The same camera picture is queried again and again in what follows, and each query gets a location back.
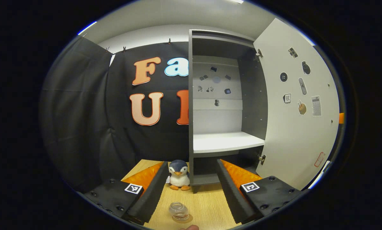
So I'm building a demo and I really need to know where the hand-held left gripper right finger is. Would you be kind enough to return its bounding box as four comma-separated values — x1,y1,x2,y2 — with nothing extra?
217,159,306,224

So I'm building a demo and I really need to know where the penguin plush toy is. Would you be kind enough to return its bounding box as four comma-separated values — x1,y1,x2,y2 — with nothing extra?
166,160,191,191

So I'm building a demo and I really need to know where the white cabinet door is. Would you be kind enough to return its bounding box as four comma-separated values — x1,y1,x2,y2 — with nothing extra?
253,18,341,190

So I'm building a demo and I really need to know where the white cabinet shelf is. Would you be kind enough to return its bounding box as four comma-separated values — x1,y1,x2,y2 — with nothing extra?
193,131,265,154

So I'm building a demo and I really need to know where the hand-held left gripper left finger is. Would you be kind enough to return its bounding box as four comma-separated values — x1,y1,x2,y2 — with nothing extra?
82,161,169,225

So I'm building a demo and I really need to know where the clear plastic bottle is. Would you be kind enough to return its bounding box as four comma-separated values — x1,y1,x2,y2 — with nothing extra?
169,202,190,222

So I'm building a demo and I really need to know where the black backdrop cloth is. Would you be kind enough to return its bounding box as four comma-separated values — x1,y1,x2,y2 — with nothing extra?
39,36,190,192

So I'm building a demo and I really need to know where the round brown coaster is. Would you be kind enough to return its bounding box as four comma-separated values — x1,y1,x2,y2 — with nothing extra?
173,213,193,224

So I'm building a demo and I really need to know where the row of black cloth clips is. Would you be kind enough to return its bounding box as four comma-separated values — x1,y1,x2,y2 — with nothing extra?
80,34,172,53

